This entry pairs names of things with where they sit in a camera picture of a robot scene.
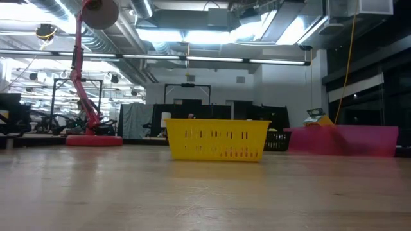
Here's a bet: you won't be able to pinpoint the black partition panels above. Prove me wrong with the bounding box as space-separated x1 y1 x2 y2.
150 99 290 139

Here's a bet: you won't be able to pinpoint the black plastic basket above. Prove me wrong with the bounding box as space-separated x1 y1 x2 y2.
263 130 292 152

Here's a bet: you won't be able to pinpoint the Crayola crayon box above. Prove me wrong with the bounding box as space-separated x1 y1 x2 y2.
303 107 335 127

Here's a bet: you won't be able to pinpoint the white rectangular object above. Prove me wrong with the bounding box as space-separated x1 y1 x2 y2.
160 111 172 128

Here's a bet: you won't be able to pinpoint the black yellow ceiling cable reel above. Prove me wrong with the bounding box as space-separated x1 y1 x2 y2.
35 22 58 42

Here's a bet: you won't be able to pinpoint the red desk lamp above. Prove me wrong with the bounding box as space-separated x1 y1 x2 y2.
66 0 124 148

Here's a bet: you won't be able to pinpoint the pink plastic tray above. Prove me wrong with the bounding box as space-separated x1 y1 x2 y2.
284 124 399 158

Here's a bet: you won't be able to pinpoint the black bar with light strips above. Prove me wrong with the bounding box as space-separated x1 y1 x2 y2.
0 47 311 67

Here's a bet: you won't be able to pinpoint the black background robot arms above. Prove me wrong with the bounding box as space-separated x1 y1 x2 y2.
31 108 118 135

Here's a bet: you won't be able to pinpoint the yellow plastic basket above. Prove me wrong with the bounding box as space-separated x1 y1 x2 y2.
164 118 272 163

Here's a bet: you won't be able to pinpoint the grey fabric cover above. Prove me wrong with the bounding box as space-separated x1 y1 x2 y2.
117 102 155 139

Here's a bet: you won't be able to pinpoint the black background frame stand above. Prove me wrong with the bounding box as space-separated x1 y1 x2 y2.
51 78 103 129
164 83 212 105

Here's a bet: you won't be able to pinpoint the silver round ceiling duct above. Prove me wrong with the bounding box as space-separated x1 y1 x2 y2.
128 0 155 19

